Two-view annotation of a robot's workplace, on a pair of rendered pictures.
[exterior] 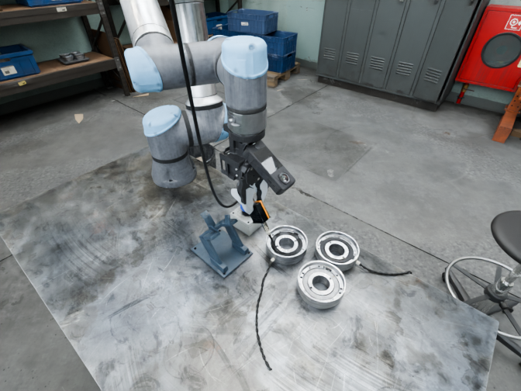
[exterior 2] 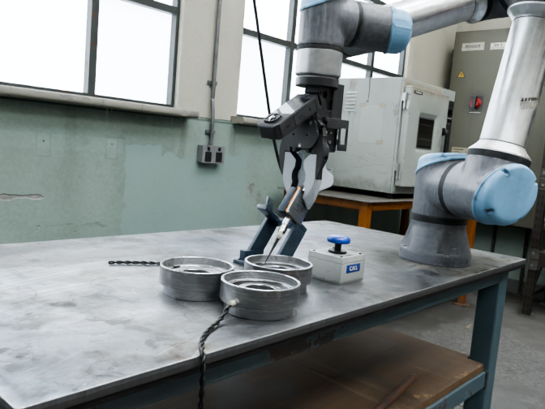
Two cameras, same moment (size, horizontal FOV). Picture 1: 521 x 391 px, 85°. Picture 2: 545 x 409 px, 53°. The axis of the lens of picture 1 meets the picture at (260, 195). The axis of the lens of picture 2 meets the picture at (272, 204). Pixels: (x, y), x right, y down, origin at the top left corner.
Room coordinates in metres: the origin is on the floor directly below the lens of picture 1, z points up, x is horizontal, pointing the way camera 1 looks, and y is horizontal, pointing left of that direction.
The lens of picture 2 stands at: (0.48, -0.90, 1.02)
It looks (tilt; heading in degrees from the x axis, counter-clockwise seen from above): 6 degrees down; 92
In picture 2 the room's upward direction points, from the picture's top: 5 degrees clockwise
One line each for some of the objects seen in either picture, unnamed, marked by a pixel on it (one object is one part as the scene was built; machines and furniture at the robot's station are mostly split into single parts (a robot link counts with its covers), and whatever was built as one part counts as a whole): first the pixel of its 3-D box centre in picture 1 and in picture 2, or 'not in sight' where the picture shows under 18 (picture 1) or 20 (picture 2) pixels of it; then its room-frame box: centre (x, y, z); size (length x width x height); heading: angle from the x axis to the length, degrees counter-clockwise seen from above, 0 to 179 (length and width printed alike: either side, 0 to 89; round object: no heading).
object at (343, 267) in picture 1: (336, 251); (259, 294); (0.45, -0.19, 0.82); 0.10 x 0.10 x 0.04
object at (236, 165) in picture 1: (245, 153); (316, 117); (0.51, 0.03, 1.07); 0.09 x 0.08 x 0.12; 48
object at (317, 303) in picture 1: (320, 285); (196, 278); (0.36, -0.13, 0.82); 0.10 x 0.10 x 0.04
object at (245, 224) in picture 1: (246, 216); (338, 264); (0.57, 0.04, 0.82); 0.08 x 0.07 x 0.05; 50
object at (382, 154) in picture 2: not in sight; (388, 139); (1.04, 2.45, 1.10); 0.62 x 0.61 x 0.65; 50
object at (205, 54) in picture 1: (219, 61); (371, 29); (0.59, 0.08, 1.23); 0.11 x 0.11 x 0.08; 23
